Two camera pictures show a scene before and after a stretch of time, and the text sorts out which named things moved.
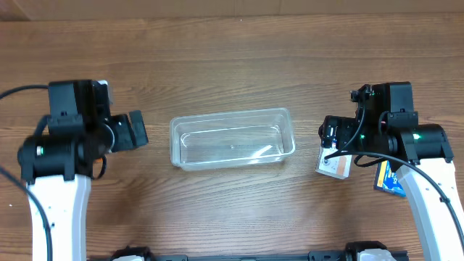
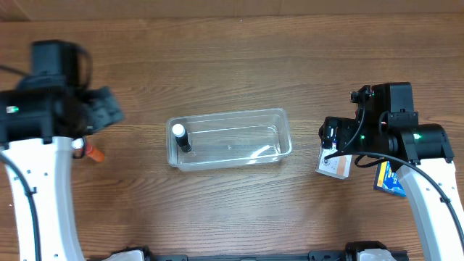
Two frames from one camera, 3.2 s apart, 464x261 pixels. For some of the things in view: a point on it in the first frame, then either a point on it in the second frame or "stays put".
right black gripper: [328, 132] stays put
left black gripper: [137, 127] to [105, 107]
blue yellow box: [386, 180] stays put
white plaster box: [338, 166] stays put
